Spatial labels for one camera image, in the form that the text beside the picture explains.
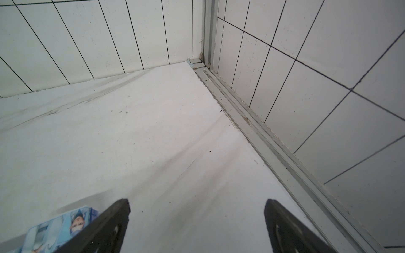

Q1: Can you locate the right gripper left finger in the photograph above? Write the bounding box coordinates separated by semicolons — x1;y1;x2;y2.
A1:
56;199;131;253

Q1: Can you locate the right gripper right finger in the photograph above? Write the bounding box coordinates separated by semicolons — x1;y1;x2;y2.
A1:
264;199;335;253

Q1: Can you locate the aluminium wall edge rail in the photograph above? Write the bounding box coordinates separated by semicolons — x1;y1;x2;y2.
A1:
195;1;385;253

